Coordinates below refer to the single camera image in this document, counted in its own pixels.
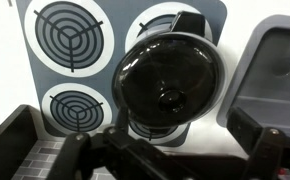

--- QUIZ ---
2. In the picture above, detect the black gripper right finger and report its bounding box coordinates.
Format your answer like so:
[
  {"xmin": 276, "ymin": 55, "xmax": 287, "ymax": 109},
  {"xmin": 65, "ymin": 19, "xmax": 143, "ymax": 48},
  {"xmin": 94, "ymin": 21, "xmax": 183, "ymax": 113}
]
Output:
[{"xmin": 226, "ymin": 106, "xmax": 290, "ymax": 180}]

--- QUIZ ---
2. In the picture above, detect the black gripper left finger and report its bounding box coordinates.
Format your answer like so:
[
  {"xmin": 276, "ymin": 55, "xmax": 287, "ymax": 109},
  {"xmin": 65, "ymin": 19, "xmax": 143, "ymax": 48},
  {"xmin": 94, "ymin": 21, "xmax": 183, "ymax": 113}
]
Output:
[{"xmin": 46, "ymin": 106, "xmax": 186, "ymax": 180}]

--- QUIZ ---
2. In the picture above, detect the grey stove burner panel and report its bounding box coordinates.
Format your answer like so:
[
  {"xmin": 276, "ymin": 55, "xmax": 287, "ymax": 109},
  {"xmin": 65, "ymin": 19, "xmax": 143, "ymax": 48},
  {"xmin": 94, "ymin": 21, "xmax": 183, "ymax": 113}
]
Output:
[{"xmin": 16, "ymin": 0, "xmax": 228, "ymax": 148}]

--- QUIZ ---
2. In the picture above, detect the black pot with lid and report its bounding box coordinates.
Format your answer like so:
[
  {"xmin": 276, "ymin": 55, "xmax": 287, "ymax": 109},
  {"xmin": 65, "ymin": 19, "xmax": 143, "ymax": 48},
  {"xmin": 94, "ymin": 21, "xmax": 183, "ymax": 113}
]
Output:
[{"xmin": 124, "ymin": 10, "xmax": 228, "ymax": 141}]

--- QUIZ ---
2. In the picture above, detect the brick print backsplash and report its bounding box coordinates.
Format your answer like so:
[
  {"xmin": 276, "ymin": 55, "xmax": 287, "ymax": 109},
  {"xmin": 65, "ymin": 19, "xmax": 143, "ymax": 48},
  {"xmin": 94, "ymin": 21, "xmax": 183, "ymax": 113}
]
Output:
[{"xmin": 11, "ymin": 139, "xmax": 119, "ymax": 180}]

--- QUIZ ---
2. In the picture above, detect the grey toy sink basin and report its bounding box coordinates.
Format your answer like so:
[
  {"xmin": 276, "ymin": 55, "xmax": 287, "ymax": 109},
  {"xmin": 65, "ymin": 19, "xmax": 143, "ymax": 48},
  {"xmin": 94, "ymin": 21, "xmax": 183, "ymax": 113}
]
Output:
[{"xmin": 216, "ymin": 14, "xmax": 290, "ymax": 139}]

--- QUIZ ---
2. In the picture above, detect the black toy kitchen shelf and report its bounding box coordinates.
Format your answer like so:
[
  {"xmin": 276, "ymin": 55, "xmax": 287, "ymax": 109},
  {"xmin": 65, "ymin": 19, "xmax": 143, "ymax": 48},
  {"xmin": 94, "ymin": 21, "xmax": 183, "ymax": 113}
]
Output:
[{"xmin": 0, "ymin": 104, "xmax": 39, "ymax": 180}]

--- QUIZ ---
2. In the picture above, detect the white toy kitchen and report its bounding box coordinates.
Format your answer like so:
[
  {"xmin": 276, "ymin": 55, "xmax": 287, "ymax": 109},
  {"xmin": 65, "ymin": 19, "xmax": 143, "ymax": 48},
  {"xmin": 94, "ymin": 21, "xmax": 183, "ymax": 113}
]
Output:
[{"xmin": 0, "ymin": 0, "xmax": 290, "ymax": 180}]

